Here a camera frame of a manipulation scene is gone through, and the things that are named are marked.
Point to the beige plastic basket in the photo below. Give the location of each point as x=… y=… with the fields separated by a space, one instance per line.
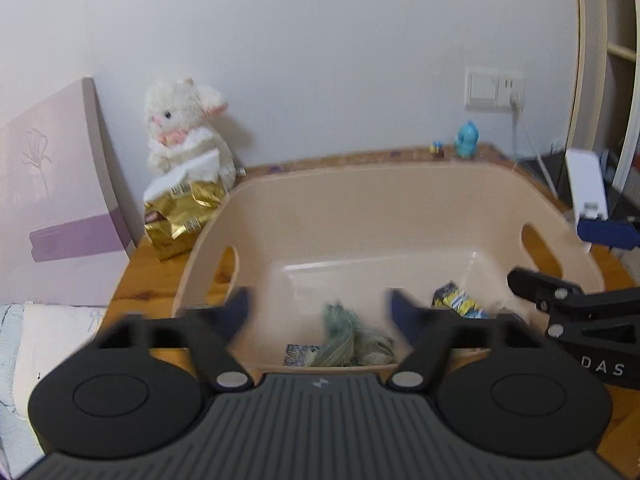
x=380 y=230

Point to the green packet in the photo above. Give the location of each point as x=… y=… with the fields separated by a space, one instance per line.
x=352 y=337

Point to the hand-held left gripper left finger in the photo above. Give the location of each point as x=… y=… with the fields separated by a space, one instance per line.
x=241 y=305

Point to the white wall socket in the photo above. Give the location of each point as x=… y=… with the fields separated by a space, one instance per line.
x=510 y=85

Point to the blue yellow snack packet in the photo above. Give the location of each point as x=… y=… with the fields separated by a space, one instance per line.
x=460 y=302

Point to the white plush bunny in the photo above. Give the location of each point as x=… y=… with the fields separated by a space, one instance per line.
x=182 y=125

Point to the blue toy figure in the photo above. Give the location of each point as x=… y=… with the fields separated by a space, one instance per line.
x=467 y=141

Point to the white wall switch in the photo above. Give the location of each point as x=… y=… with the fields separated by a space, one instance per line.
x=482 y=87

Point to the cream wooden shelf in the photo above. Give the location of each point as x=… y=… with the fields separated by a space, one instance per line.
x=597 y=60

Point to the gold snack bag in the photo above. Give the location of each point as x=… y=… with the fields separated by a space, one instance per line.
x=182 y=215

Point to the white box device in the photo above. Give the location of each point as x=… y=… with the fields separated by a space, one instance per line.
x=585 y=180

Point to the small blue yellow toy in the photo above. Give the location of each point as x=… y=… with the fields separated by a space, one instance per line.
x=438 y=149

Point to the light bedding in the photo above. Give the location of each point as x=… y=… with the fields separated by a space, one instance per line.
x=35 y=360

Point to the black box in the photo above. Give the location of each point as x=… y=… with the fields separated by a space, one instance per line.
x=542 y=175

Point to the small blue printed packet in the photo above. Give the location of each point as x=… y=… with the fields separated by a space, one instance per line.
x=301 y=354

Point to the pink purple flat box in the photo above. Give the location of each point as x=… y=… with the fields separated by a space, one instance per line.
x=55 y=185

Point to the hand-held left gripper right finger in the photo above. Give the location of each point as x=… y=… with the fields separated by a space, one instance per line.
x=397 y=307

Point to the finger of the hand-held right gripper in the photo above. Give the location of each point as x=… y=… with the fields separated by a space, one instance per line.
x=537 y=285
x=607 y=234

